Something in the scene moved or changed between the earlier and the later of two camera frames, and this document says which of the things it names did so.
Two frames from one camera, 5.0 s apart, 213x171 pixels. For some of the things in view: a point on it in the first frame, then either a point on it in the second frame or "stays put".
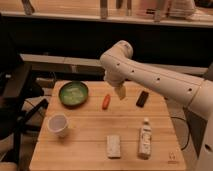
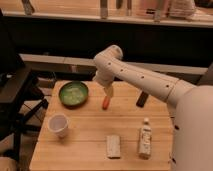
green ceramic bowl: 73,93 stays put
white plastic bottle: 145,140 stays put
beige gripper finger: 121,91 -> 109,91
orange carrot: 105,102 stays put
